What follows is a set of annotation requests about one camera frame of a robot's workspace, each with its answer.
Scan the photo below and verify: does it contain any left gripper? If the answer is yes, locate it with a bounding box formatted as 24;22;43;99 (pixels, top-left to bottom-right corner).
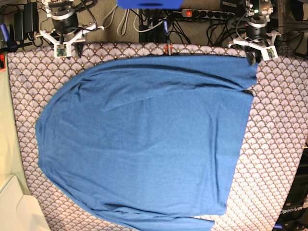
246;20;267;64

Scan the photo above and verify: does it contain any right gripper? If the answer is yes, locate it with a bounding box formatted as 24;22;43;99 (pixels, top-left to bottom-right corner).
52;14;84;58

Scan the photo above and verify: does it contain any blue long-sleeve T-shirt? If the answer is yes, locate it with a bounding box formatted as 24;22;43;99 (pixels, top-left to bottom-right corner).
35;55;257;231

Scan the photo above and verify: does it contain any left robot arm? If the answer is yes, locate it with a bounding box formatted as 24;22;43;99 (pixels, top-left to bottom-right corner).
244;0;278;65

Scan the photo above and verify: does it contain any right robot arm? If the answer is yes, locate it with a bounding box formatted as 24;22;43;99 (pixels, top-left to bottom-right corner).
39;0;104;58

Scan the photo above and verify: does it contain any black power adapter brick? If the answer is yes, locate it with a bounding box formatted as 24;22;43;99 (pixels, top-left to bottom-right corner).
23;2;39;33

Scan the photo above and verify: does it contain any black power strip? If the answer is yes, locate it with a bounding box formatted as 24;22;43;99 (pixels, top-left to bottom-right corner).
181;9;235;20

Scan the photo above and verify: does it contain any red and grey table clamp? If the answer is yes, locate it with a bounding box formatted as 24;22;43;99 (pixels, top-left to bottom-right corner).
164;43;173;56

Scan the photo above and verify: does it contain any black OpenArm box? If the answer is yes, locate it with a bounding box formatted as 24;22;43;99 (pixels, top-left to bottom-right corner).
273;148;308;231

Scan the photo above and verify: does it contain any white plastic bin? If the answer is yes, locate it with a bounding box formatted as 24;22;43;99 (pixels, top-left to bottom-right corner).
0;174;50;231

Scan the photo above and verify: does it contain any grey looped cable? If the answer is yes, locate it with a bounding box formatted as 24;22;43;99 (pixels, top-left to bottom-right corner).
103;9;132;37

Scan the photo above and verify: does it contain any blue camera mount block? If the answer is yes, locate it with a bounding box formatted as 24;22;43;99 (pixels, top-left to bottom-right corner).
116;0;184;9

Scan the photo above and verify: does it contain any blue-handled clamp at left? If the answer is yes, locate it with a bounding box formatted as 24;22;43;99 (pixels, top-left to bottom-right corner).
0;24;18;53

